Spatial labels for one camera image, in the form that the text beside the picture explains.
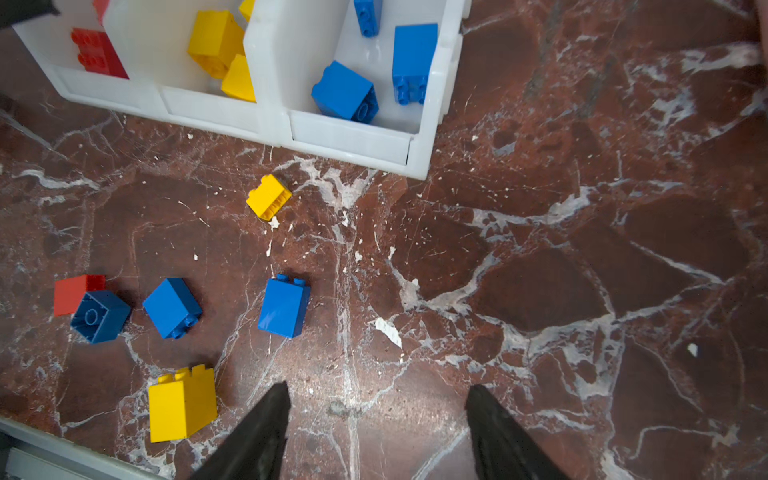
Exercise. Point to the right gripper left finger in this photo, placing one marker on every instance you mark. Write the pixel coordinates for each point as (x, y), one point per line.
(255, 448)

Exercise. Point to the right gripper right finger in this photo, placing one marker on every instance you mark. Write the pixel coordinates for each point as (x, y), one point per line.
(502, 449)

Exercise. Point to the blue lego brick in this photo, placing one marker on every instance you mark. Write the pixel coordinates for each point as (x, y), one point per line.
(368, 13)
(172, 308)
(414, 47)
(284, 307)
(342, 93)

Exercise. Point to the blue lego brick low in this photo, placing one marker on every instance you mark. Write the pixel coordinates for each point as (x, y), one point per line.
(100, 317)

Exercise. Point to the red lego brick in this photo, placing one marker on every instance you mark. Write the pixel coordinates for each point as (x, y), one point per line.
(96, 53)
(68, 293)

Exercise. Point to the small yellow lego brick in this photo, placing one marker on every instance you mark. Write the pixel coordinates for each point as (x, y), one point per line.
(268, 198)

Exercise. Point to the middle white bin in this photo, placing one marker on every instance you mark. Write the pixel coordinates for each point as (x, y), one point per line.
(151, 39)

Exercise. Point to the left white bin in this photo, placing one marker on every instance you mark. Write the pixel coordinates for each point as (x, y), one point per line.
(47, 37)

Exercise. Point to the aluminium front rail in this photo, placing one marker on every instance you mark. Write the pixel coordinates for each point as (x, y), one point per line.
(28, 453)

